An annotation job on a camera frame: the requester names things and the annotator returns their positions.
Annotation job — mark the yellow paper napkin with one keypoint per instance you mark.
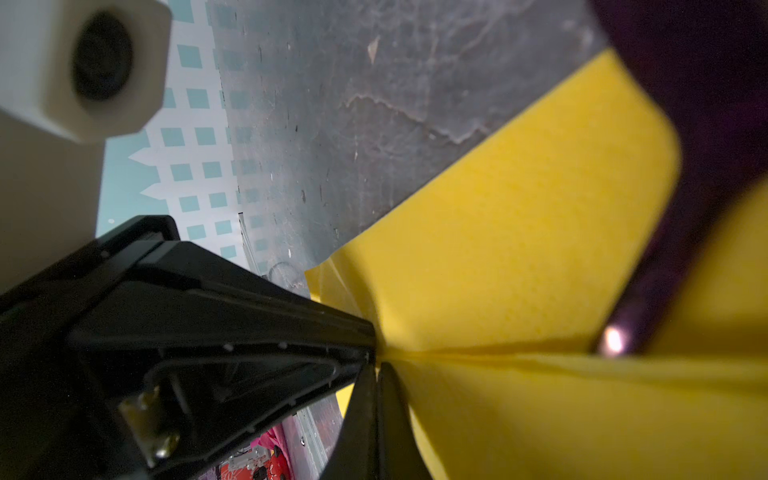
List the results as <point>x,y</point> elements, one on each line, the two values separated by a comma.
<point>487,286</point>

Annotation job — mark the purple spoon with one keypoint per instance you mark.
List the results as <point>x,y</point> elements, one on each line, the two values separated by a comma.
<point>704,64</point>

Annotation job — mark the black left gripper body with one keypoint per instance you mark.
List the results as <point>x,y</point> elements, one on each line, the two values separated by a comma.
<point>40,403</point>

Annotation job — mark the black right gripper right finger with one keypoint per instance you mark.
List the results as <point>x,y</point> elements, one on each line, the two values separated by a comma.
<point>398,454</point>

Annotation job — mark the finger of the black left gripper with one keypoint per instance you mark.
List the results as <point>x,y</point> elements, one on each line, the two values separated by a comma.
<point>188,411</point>
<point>183,298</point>

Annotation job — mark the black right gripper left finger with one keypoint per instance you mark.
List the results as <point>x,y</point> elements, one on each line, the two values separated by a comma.
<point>355,454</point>

